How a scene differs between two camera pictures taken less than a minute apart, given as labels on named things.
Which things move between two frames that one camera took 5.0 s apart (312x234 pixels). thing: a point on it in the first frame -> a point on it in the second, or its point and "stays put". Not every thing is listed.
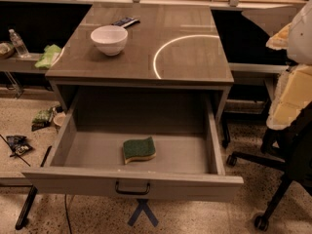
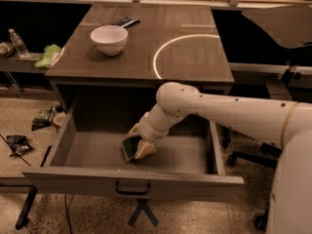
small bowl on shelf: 7,50 stays put
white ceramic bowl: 109,39 stays put
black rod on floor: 32,192 stays put
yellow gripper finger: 281,39 -> 148,131
